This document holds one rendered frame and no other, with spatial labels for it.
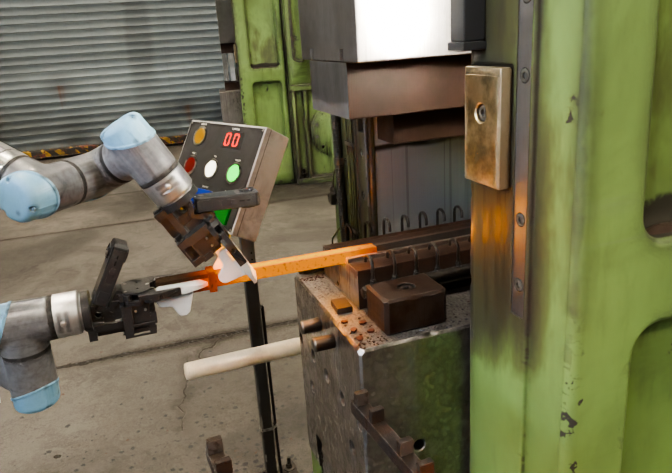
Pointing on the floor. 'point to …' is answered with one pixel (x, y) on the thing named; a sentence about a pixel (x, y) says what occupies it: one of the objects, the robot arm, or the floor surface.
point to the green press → (272, 71)
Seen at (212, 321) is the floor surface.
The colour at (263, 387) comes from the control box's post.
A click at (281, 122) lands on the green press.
